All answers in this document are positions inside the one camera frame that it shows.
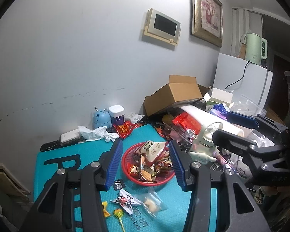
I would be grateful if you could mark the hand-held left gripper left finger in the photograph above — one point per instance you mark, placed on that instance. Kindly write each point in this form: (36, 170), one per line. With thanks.
(114, 164)

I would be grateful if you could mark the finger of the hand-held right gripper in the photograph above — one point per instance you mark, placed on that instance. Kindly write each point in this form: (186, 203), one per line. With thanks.
(228, 139)
(241, 119)

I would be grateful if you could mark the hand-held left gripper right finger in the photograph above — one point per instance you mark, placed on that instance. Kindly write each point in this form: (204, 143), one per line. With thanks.
(176, 164)

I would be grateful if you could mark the heap of mixed snack packets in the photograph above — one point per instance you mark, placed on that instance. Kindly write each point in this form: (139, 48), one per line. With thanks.
(149, 169)

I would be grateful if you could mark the red plastic basket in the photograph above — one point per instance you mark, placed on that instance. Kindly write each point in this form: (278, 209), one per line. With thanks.
(147, 182)

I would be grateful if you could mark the white red black candy packet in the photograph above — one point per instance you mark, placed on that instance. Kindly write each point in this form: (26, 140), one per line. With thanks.
(125, 200)

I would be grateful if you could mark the clear bag with pastry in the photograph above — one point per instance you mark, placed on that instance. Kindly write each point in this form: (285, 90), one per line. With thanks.
(152, 203)

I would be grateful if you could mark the yellow candy packet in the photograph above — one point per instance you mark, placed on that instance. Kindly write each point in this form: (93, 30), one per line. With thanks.
(105, 210)

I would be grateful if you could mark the yellow lollipop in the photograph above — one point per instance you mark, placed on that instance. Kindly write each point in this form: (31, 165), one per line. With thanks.
(118, 214)

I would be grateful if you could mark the clear plastic bags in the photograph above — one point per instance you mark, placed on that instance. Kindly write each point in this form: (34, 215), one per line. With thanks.
(249, 106)

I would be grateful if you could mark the pink patterned tube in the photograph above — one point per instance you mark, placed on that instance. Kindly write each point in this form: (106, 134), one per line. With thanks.
(222, 160)

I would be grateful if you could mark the blue white tissue pack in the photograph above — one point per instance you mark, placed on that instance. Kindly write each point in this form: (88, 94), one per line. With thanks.
(218, 110)

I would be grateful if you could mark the white cartoon water bottle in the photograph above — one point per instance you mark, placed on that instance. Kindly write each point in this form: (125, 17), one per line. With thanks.
(203, 147)

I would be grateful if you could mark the pink snack packet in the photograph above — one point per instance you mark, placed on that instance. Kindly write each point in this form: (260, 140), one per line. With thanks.
(176, 136)

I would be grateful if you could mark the white paper roll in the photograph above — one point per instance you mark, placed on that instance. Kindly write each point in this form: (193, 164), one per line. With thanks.
(207, 116)

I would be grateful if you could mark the teal bubble mailer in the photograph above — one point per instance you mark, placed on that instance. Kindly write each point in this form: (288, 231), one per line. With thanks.
(87, 149)

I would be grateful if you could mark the white open carton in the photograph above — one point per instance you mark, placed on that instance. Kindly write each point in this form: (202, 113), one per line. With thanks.
(220, 96)

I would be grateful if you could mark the red yellow snack packet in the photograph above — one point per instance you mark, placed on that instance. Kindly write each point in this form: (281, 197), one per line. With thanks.
(123, 129)

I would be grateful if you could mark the crumpled white tissue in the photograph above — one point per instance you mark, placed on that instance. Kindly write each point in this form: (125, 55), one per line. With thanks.
(91, 133)

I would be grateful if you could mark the red foil packet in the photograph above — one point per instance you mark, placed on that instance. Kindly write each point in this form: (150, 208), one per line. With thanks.
(186, 123)

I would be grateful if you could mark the yellow snack bag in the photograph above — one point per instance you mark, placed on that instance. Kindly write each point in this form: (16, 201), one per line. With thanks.
(168, 119)

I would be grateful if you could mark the blue round humidifier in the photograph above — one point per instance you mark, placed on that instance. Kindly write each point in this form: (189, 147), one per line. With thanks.
(101, 119)

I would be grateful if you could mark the white refrigerator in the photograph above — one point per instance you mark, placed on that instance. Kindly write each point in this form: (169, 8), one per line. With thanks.
(232, 72)

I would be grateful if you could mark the white jar purple label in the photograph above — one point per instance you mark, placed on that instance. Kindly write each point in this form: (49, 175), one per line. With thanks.
(117, 116)

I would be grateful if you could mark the crumpled clear wrapper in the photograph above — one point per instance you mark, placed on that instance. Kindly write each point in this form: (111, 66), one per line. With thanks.
(135, 118)

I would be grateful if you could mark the white flat device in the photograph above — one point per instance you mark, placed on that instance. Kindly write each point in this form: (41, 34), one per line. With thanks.
(70, 137)

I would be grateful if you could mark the dark brown door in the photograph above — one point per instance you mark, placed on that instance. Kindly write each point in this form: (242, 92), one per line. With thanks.
(280, 77)

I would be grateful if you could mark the brown cardboard box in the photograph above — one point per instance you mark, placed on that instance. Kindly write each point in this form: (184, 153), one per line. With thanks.
(181, 91)

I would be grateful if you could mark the green electric kettle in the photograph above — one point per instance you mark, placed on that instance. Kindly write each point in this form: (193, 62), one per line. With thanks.
(252, 48)

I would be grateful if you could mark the white folding door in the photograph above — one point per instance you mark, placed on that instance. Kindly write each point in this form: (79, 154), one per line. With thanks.
(236, 29)

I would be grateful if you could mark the gold framed picture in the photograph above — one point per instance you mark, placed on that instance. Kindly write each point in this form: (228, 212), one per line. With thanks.
(207, 12)

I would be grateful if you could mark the wall intercom panel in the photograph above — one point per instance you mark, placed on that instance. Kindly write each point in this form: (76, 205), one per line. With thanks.
(163, 24)

